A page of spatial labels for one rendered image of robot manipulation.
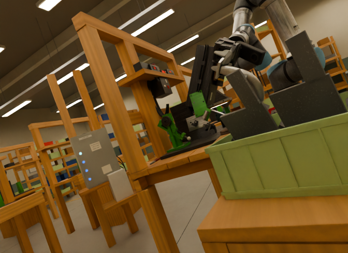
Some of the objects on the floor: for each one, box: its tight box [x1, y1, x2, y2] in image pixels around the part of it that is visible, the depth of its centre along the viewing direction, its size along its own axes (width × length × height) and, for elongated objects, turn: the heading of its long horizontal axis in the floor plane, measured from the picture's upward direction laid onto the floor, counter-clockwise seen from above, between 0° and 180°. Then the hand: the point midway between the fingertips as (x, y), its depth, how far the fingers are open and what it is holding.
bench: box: [129, 143, 223, 253], centre depth 187 cm, size 70×149×88 cm, turn 71°
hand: (225, 68), depth 66 cm, fingers closed on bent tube, 3 cm apart
